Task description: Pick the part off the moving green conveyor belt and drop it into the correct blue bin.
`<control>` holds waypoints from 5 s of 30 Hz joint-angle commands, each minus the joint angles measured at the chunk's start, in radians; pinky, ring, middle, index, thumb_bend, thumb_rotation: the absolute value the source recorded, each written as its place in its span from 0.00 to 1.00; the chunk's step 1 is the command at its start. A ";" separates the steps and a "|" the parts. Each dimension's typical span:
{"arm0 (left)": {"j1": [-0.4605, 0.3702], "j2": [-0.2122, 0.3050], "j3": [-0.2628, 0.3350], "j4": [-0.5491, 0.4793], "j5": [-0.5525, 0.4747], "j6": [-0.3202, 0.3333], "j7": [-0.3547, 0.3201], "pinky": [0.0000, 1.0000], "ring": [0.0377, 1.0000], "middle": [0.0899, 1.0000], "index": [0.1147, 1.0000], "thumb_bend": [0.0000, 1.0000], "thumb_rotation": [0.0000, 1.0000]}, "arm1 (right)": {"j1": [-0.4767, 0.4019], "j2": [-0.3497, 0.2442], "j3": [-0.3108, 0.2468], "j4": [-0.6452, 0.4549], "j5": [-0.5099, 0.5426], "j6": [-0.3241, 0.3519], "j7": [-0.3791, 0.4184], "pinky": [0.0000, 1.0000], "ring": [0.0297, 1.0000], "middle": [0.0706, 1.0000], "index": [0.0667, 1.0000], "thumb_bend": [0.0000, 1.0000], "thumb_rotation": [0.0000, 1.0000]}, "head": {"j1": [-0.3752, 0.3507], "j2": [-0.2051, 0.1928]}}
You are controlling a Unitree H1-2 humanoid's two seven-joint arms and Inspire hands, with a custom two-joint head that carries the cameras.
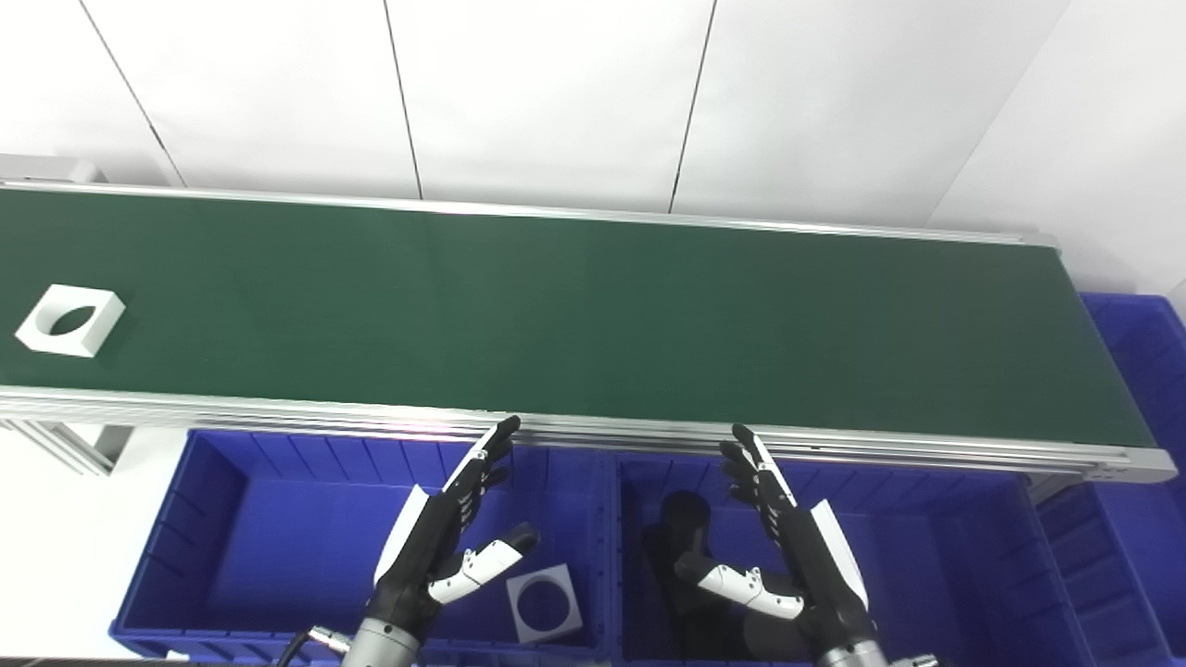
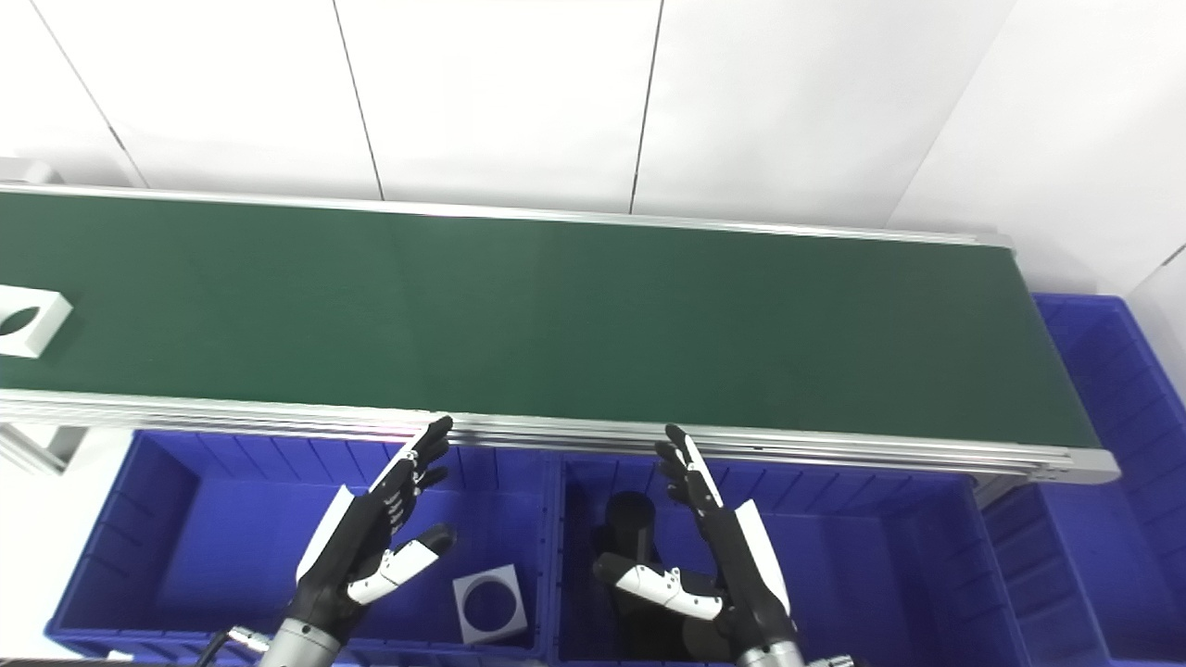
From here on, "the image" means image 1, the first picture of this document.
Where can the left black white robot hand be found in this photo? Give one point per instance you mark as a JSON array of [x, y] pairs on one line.
[[417, 556]]

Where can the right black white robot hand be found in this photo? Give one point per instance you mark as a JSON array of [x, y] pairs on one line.
[[820, 574]]

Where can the white square part with hole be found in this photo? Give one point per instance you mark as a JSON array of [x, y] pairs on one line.
[[104, 320], [567, 576]]

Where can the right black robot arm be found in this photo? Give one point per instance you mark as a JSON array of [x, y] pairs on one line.
[[852, 658]]

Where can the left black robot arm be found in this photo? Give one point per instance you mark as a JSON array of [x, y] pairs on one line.
[[380, 647]]

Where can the blue plastic bin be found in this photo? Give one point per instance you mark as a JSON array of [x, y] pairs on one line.
[[1140, 556], [296, 547], [927, 574]]

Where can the black plastic part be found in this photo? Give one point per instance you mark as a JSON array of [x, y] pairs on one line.
[[681, 519]]

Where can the green conveyor belt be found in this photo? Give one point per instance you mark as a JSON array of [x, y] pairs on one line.
[[278, 409], [574, 306]]

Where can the aluminium conveyor support leg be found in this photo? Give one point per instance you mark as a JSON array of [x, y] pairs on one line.
[[74, 445]]

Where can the grey conveyor end box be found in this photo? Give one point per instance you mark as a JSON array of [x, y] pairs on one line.
[[46, 169]]

